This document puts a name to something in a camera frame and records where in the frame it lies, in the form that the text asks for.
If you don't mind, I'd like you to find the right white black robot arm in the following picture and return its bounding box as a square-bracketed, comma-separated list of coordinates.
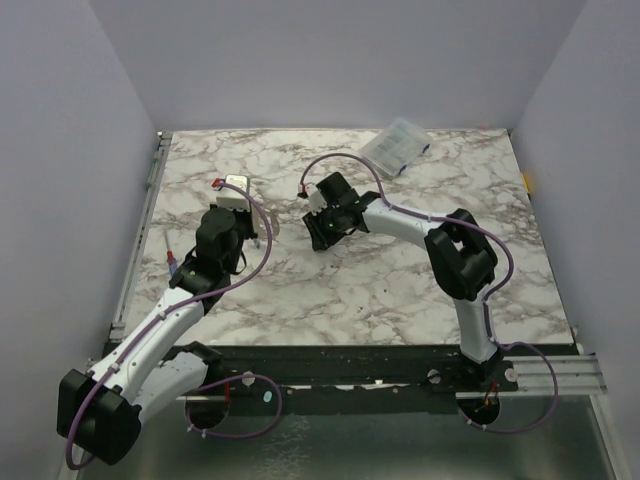
[298, 172, 498, 391]

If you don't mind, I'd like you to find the red blue screwdriver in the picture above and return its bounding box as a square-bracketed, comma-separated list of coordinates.
[163, 230, 178, 277]

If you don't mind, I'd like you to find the aluminium side rail left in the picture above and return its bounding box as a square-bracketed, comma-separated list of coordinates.
[100, 131, 173, 356]

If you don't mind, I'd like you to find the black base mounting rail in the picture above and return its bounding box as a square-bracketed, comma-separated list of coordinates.
[166, 342, 518, 416]

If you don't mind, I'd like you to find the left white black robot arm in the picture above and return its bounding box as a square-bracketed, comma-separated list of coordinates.
[56, 203, 269, 470]

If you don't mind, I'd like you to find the yellow tag on wall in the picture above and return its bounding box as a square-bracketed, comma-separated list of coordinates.
[522, 173, 533, 195]

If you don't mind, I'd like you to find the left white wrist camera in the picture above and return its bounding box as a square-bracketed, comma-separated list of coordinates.
[211, 175, 251, 211]

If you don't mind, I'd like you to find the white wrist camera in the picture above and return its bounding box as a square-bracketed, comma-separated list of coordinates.
[211, 175, 251, 211]
[298, 183, 327, 215]

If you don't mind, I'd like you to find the clear plastic organizer box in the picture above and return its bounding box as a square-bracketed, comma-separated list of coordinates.
[360, 118, 433, 179]

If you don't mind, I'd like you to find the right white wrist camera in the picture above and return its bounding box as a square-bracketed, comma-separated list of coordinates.
[298, 183, 327, 215]

